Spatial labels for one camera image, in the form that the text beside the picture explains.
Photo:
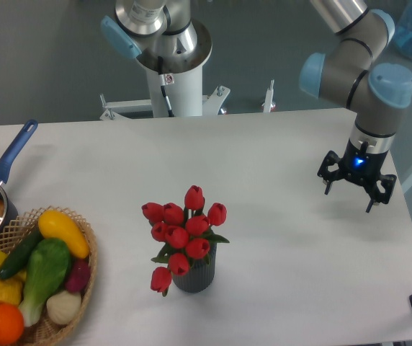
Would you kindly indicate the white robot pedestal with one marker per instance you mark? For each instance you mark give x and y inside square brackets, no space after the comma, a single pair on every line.
[177,95]

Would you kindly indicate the orange fruit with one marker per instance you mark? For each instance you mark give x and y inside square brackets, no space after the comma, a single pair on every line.
[11,324]

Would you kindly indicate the purple red radish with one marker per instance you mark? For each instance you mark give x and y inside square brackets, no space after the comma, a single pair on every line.
[78,277]

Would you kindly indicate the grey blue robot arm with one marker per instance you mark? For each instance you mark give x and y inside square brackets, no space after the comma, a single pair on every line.
[172,47]

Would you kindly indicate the woven wicker basket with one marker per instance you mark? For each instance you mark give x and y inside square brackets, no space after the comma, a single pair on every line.
[46,332]

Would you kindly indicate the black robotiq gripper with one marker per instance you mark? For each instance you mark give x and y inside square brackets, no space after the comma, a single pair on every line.
[363,169]

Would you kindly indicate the yellow squash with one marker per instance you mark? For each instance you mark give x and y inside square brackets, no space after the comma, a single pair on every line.
[55,224]

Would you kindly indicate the green lettuce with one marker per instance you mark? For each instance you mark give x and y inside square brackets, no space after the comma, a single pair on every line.
[46,270]

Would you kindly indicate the dark grey ribbed vase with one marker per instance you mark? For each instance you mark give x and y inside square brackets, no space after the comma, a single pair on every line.
[200,276]

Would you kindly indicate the dark green cucumber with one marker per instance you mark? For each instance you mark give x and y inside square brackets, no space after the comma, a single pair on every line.
[18,258]

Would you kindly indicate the white garlic bulb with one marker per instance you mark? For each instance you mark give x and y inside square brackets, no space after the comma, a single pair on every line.
[63,306]

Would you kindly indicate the red tulip bouquet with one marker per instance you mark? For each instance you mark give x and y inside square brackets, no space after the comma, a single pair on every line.
[187,234]

